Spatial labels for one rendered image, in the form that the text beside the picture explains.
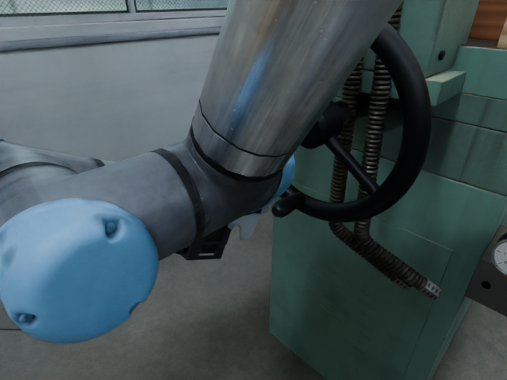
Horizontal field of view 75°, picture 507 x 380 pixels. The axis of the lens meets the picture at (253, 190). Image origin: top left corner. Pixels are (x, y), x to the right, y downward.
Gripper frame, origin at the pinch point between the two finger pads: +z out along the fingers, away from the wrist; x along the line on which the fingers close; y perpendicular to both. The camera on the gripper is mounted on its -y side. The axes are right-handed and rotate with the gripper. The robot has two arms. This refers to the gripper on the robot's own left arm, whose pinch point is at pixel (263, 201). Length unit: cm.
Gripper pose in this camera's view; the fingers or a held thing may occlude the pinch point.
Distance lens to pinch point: 49.0
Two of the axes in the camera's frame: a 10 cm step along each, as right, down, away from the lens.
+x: 6.9, 3.2, -6.5
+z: 6.6, 1.2, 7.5
